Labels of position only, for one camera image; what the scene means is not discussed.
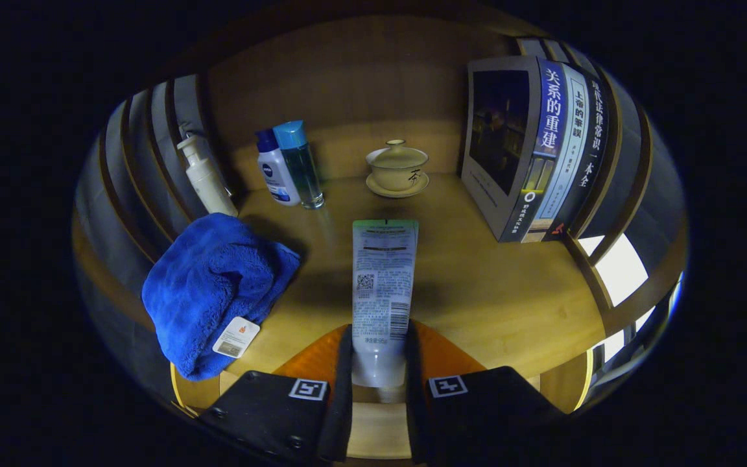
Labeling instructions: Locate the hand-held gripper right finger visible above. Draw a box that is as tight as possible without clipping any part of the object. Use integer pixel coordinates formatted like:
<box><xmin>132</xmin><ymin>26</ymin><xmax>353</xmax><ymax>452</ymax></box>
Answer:
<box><xmin>405</xmin><ymin>321</ymin><xmax>565</xmax><ymax>464</ymax></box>

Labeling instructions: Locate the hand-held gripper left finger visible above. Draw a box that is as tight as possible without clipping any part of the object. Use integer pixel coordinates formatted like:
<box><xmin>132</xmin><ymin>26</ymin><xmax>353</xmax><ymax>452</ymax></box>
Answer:
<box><xmin>198</xmin><ymin>324</ymin><xmax>355</xmax><ymax>464</ymax></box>

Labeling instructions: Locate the white cosmetic tube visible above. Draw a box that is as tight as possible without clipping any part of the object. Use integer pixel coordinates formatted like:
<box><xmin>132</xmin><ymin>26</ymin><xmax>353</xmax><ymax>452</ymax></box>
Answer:
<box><xmin>351</xmin><ymin>219</ymin><xmax>420</xmax><ymax>390</ymax></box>

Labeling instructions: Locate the wooden countertop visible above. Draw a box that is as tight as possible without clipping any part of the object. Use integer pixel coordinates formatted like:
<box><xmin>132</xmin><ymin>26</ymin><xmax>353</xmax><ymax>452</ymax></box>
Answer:
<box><xmin>218</xmin><ymin>172</ymin><xmax>608</xmax><ymax>403</ymax></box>

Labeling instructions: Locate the wooden cabinet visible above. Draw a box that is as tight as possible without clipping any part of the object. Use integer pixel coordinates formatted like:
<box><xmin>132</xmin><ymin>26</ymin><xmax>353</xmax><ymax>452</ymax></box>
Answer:
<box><xmin>72</xmin><ymin>13</ymin><xmax>689</xmax><ymax>416</ymax></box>

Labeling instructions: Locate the blue towel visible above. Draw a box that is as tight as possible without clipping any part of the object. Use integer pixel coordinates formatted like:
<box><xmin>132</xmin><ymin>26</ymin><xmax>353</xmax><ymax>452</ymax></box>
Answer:
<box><xmin>141</xmin><ymin>213</ymin><xmax>302</xmax><ymax>382</ymax></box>

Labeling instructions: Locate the beige saucer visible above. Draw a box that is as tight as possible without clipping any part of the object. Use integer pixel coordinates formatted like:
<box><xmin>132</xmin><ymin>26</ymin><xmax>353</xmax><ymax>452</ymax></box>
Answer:
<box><xmin>365</xmin><ymin>172</ymin><xmax>431</xmax><ymax>198</ymax></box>

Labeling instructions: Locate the beige lidded teacup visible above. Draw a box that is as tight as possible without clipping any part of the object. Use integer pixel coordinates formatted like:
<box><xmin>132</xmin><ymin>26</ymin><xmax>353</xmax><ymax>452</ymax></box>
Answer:
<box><xmin>366</xmin><ymin>139</ymin><xmax>429</xmax><ymax>192</ymax></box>

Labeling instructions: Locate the teal clear bottle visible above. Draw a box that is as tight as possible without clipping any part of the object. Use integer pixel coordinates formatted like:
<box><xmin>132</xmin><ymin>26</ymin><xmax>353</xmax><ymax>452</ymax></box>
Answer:
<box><xmin>273</xmin><ymin>120</ymin><xmax>326</xmax><ymax>210</ymax></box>

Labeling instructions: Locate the white bottle with blue cap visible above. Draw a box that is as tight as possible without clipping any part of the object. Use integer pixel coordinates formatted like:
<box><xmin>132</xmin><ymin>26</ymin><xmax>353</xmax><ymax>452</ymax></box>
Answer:
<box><xmin>255</xmin><ymin>128</ymin><xmax>301</xmax><ymax>206</ymax></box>

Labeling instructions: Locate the white pump bottle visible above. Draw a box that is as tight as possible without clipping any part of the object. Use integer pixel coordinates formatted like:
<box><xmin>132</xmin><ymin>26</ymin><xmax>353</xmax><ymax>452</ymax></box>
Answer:
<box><xmin>176</xmin><ymin>133</ymin><xmax>239</xmax><ymax>218</ymax></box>

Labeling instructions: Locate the book with blue spine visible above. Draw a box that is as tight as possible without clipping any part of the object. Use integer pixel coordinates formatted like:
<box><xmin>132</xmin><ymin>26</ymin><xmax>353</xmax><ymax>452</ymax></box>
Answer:
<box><xmin>461</xmin><ymin>56</ymin><xmax>570</xmax><ymax>243</ymax></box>

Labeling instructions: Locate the book with pale spine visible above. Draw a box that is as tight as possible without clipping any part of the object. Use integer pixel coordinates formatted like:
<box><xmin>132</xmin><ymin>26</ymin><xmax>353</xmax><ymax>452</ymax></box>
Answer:
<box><xmin>523</xmin><ymin>63</ymin><xmax>591</xmax><ymax>244</ymax></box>

